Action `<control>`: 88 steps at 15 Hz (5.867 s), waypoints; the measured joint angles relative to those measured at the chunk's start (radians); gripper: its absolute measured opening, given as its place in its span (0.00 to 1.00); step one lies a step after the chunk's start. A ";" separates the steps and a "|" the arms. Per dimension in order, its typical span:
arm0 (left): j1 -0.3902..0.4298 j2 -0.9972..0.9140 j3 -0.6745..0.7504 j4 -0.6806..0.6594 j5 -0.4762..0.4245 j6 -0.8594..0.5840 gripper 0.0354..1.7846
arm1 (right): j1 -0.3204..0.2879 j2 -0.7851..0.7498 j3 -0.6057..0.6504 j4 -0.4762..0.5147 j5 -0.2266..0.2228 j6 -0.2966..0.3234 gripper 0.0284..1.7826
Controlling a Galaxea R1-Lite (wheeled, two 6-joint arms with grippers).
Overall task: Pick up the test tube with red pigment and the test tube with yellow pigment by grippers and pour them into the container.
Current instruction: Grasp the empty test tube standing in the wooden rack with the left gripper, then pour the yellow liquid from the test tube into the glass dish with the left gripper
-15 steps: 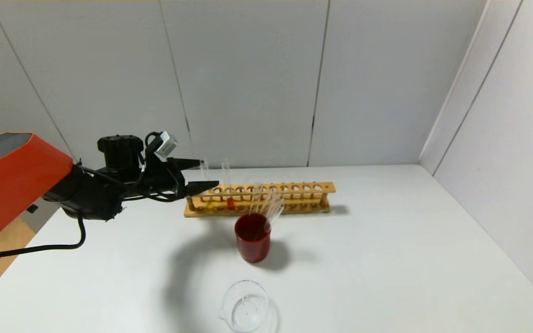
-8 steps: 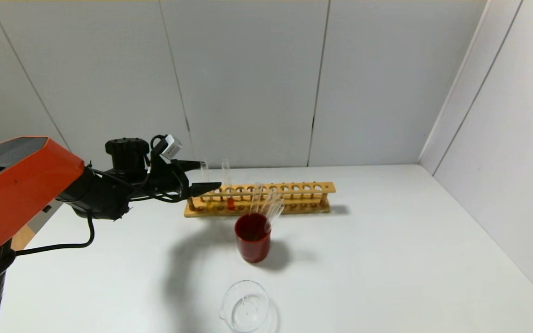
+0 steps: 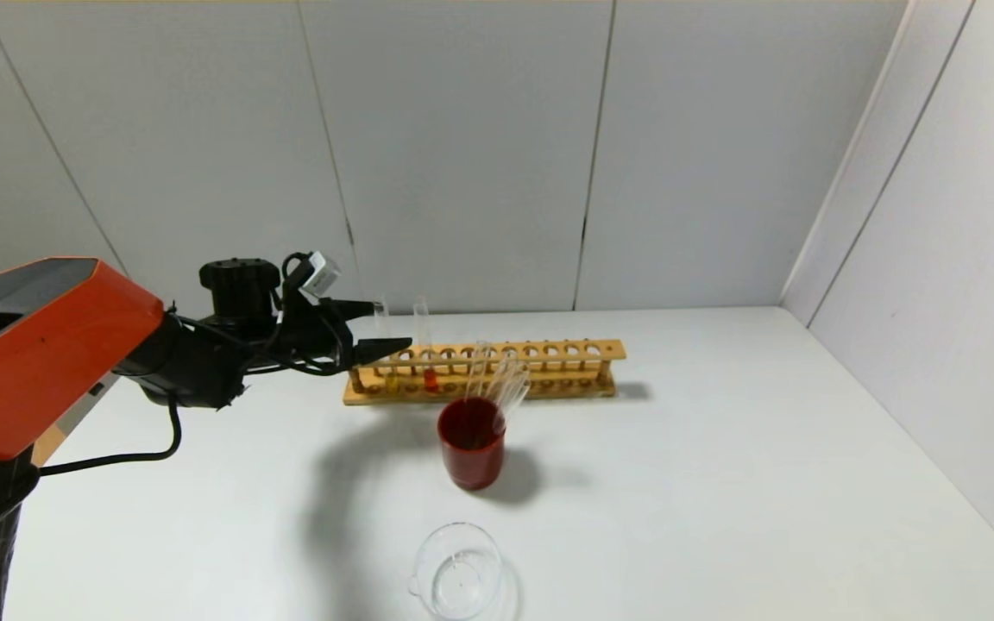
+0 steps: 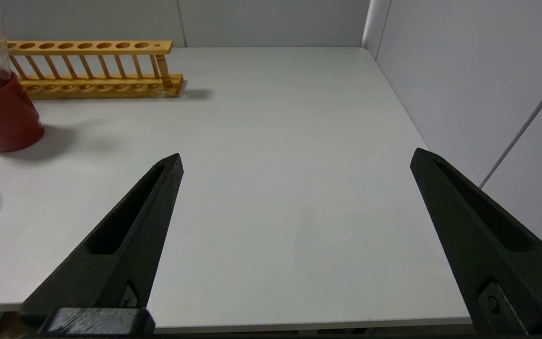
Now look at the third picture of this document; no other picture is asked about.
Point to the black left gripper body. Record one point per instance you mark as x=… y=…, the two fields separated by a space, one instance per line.
x=342 y=330

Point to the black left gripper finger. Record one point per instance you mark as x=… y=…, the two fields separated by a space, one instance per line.
x=376 y=349
x=350 y=307

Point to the test tube with yellow pigment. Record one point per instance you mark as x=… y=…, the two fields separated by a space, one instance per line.
x=383 y=328

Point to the orange and black left arm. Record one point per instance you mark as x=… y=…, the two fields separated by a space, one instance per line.
x=31 y=362

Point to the test tube with red pigment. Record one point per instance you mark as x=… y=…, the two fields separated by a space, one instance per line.
x=423 y=332

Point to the empty glass test tube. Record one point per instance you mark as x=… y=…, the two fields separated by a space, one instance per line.
x=504 y=379
x=478 y=371
x=510 y=401

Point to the wooden test tube rack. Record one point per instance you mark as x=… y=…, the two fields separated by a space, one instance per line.
x=566 y=349

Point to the red plastic cup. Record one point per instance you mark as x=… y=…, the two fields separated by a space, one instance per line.
x=473 y=461

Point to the clear glass beaker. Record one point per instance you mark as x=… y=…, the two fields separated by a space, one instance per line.
x=458 y=573

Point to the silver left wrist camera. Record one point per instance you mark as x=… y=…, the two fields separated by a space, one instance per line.
x=322 y=274

